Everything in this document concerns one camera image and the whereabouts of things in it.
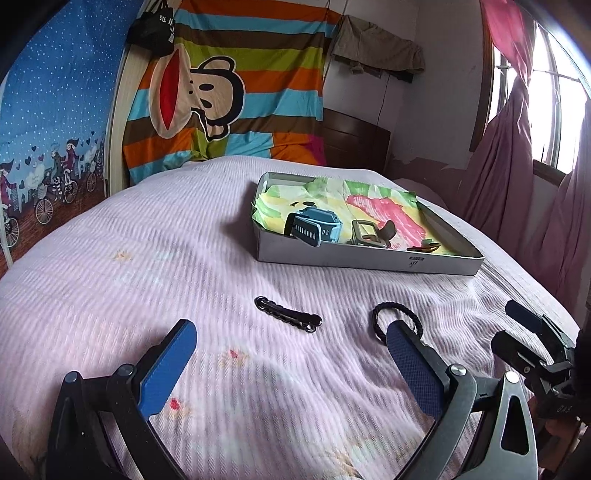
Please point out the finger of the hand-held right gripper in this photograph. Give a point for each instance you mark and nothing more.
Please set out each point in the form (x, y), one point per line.
(510, 348)
(524, 315)

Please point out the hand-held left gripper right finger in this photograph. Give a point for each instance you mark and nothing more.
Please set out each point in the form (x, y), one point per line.
(413, 369)

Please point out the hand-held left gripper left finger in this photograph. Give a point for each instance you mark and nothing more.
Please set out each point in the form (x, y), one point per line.
(168, 364)

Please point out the grey shallow box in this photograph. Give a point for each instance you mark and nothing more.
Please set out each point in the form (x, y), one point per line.
(369, 263)

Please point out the black hair clip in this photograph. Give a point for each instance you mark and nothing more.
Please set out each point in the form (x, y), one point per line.
(286, 313)

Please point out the pink curtain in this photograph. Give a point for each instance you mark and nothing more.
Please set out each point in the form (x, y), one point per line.
(568, 240)
(503, 152)

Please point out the small brown hair clip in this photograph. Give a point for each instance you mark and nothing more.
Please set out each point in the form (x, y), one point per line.
(425, 248)

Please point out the olive metal buckle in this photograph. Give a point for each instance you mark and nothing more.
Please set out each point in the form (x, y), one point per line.
(364, 233)

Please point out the colourful paper box liner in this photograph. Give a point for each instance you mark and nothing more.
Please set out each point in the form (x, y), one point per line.
(378, 207)

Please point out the blue smartwatch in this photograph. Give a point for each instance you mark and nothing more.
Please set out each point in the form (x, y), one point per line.
(318, 224)

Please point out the dark wooden headboard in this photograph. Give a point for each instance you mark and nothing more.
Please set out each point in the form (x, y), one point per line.
(355, 143)

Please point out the blue dotted printed wardrobe cloth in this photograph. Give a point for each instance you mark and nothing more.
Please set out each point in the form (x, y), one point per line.
(55, 115)

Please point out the striped monkey printed sheet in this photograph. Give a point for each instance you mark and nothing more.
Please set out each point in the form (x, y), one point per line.
(258, 78)

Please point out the khaki hanging garment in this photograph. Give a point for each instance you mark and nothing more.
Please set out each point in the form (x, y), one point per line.
(374, 46)

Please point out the black hanging bag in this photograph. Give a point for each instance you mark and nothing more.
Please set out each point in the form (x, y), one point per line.
(152, 30)

